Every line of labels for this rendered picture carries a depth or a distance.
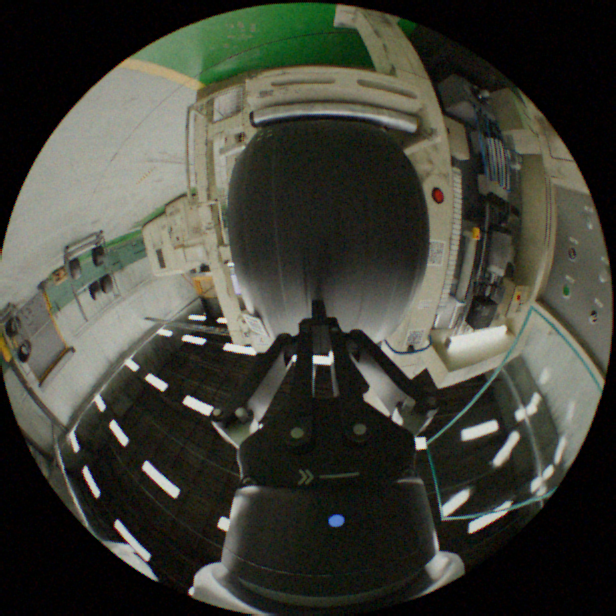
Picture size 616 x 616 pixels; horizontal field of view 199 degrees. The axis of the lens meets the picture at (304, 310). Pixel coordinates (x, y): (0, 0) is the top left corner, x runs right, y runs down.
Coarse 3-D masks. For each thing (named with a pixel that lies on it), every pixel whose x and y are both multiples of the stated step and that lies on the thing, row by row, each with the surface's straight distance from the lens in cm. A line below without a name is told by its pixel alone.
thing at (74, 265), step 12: (96, 240) 581; (72, 252) 571; (84, 252) 570; (96, 252) 563; (72, 264) 547; (96, 264) 574; (72, 276) 554; (108, 276) 568; (72, 288) 597; (96, 288) 552; (108, 288) 566; (96, 300) 578; (84, 312) 545
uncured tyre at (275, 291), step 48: (288, 144) 27; (336, 144) 27; (384, 144) 30; (240, 192) 25; (288, 192) 21; (336, 192) 21; (384, 192) 23; (240, 240) 24; (288, 240) 20; (336, 240) 20; (384, 240) 22; (240, 288) 28; (288, 288) 22; (336, 288) 22; (384, 288) 24; (384, 336) 35
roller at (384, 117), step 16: (256, 112) 42; (272, 112) 41; (288, 112) 41; (304, 112) 41; (320, 112) 41; (336, 112) 41; (352, 112) 42; (368, 112) 43; (384, 112) 44; (400, 128) 46; (416, 128) 47
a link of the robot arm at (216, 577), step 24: (216, 576) 8; (432, 576) 7; (456, 576) 7; (216, 600) 7; (240, 600) 6; (264, 600) 7; (288, 600) 7; (312, 600) 6; (336, 600) 6; (360, 600) 7; (384, 600) 6; (408, 600) 6
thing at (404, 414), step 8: (408, 400) 10; (400, 408) 11; (408, 408) 10; (400, 416) 11; (408, 416) 11; (416, 416) 11; (432, 416) 11; (400, 424) 11; (408, 424) 10; (416, 424) 11; (424, 424) 11; (416, 432) 10
